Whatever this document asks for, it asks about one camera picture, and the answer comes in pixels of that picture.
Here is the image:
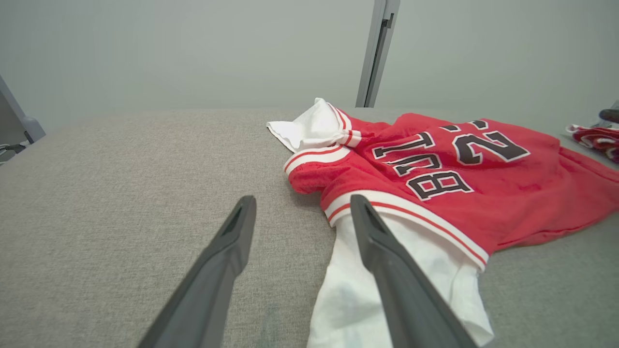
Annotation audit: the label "grey wheeled stand leg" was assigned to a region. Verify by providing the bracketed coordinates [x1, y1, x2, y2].
[0, 75, 47, 163]

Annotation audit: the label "grey metal wall post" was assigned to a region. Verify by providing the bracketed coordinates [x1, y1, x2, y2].
[355, 0, 401, 108]

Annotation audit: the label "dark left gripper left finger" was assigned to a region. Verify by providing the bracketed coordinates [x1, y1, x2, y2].
[138, 195, 257, 348]

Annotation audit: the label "red basketball jersey white sleeves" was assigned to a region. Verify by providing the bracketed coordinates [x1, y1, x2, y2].
[267, 98, 619, 348]

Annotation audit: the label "red shorts white stripe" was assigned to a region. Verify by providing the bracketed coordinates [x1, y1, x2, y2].
[566, 123, 619, 164]

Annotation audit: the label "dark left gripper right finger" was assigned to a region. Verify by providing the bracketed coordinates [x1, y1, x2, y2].
[350, 194, 479, 348]

